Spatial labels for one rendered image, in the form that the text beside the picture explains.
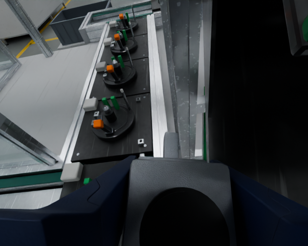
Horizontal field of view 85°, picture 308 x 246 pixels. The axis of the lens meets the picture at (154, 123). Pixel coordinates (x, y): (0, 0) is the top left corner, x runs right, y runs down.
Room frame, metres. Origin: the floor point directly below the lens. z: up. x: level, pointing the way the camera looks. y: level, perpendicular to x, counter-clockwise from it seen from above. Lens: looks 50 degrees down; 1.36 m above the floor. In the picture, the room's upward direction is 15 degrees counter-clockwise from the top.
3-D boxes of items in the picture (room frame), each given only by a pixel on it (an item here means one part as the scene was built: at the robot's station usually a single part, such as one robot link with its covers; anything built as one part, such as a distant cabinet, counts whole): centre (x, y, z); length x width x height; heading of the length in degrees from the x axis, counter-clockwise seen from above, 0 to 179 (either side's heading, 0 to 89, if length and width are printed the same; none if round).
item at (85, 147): (0.37, 0.12, 1.01); 0.24 x 0.24 x 0.13; 81
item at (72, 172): (0.23, 0.24, 0.97); 0.05 x 0.05 x 0.04; 81
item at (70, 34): (2.24, 0.45, 0.73); 0.62 x 0.42 x 0.23; 81
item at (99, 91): (0.61, 0.08, 1.01); 0.24 x 0.24 x 0.13; 81
